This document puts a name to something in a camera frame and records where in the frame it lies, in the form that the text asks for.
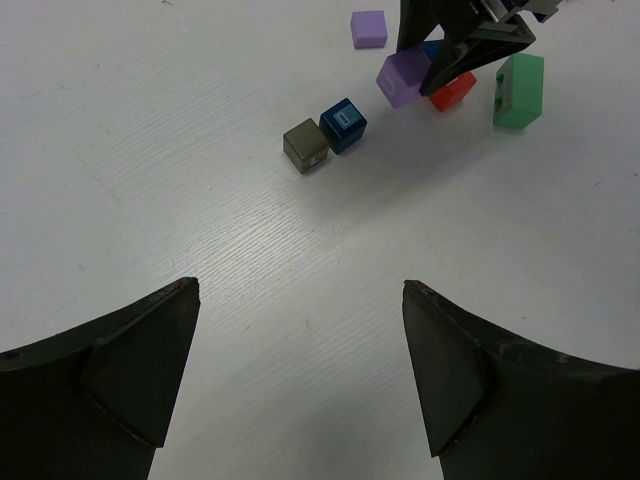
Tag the green wooden block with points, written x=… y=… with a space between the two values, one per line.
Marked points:
x=518 y=99

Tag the red wooden cube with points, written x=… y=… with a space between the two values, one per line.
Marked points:
x=454 y=92

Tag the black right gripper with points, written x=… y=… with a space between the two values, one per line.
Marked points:
x=467 y=46

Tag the small dark blue cube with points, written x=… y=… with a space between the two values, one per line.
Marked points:
x=343 y=125

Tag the olive wooden cube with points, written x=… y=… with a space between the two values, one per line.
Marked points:
x=305 y=145

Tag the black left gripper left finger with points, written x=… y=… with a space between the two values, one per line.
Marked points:
x=96 y=401

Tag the long dark blue block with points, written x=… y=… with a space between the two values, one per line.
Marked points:
x=431 y=48

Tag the purple wooden cube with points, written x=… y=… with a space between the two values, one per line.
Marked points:
x=401 y=76
x=368 y=29

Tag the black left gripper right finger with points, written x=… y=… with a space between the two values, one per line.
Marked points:
x=496 y=405

